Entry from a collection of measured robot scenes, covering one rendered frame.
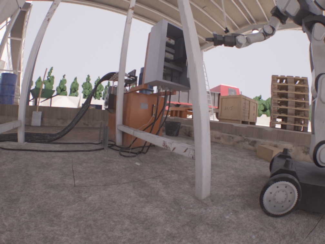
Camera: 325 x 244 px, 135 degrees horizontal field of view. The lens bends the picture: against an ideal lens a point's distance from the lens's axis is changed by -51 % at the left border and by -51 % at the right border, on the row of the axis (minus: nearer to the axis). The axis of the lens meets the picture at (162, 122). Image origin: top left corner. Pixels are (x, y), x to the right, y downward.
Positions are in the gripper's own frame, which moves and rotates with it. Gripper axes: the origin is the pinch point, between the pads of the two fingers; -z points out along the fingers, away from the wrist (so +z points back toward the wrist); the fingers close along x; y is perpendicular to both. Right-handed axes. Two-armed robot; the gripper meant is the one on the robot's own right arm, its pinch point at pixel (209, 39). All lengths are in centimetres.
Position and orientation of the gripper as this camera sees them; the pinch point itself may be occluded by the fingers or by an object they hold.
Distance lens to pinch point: 108.4
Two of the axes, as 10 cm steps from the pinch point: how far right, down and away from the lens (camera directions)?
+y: -0.9, 9.9, 0.5
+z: 9.5, 1.0, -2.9
